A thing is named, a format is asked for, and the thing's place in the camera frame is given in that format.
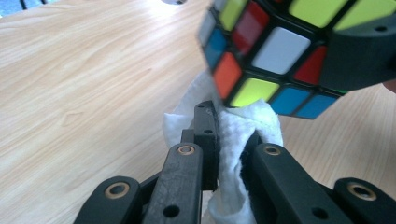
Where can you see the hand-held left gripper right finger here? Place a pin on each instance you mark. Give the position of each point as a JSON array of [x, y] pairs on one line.
[[249, 168]]

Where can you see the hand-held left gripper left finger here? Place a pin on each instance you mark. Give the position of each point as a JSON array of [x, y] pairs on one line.
[[205, 137]]

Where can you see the white embossed paper towel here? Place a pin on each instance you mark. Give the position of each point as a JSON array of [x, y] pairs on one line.
[[232, 174]]

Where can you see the multicoloured puzzle cube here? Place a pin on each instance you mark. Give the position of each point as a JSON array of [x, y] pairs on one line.
[[280, 49]]

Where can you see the black metal stand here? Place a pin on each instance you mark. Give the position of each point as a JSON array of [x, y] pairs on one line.
[[23, 3]]

